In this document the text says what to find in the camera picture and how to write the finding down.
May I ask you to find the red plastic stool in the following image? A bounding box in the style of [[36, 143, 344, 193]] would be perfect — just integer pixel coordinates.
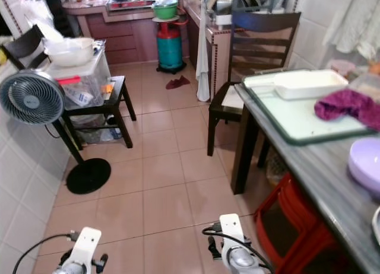
[[254, 172, 352, 274]]

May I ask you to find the pale green serving tray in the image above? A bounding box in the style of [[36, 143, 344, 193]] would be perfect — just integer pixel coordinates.
[[242, 69, 379, 146]]

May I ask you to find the round stainless steel plate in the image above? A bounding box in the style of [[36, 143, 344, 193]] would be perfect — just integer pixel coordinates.
[[372, 205, 380, 246]]

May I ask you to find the black side table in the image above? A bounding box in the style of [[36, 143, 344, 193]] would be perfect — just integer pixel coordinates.
[[55, 76, 135, 149]]

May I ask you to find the dark red floor rag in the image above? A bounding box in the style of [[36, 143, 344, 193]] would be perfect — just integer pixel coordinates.
[[165, 75, 192, 90]]

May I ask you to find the lilac plastic bowl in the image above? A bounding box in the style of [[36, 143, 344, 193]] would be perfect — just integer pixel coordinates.
[[348, 138, 380, 198]]

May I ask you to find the clear plastic storage box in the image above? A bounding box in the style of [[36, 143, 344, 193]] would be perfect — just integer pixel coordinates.
[[56, 45, 114, 109]]

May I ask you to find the grey standing fan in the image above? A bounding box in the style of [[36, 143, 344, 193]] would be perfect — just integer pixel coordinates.
[[0, 69, 112, 196]]

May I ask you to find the white hanging towel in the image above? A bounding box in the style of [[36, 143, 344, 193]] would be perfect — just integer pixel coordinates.
[[194, 1, 212, 103]]

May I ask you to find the white rectangular dish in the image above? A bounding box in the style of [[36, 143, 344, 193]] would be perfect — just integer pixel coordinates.
[[273, 69, 350, 101]]

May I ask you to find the magenta cloth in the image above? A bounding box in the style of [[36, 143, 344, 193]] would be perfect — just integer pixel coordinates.
[[313, 88, 380, 132]]

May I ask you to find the dark wooden dining chair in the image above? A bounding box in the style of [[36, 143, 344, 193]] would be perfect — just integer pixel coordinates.
[[207, 11, 303, 158]]

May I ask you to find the teal gas cylinder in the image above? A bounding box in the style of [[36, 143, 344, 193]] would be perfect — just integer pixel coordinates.
[[156, 19, 185, 75]]

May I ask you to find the clear plastic food container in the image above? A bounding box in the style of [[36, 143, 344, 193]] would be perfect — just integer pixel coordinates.
[[350, 72, 380, 104]]

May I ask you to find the small pink cup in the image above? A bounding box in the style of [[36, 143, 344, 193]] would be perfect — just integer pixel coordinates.
[[329, 59, 354, 77]]

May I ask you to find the small dark chair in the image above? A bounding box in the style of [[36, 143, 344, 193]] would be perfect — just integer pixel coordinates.
[[1, 25, 46, 71]]

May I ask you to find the green plastic basin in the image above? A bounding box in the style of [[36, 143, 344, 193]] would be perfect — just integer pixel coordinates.
[[152, 2, 180, 21]]

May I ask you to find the white hanging cloth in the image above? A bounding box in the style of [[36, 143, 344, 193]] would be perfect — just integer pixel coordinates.
[[323, 0, 380, 62]]

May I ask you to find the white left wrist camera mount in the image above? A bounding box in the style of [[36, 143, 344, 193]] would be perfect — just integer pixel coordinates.
[[72, 227, 103, 272]]

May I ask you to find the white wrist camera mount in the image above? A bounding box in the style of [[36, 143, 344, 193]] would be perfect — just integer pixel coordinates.
[[72, 227, 103, 272], [218, 214, 248, 252]]

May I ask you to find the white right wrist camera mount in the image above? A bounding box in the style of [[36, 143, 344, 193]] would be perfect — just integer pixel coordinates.
[[218, 214, 248, 252]]

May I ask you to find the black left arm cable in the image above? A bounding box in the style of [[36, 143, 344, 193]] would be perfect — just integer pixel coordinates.
[[12, 230, 81, 274]]

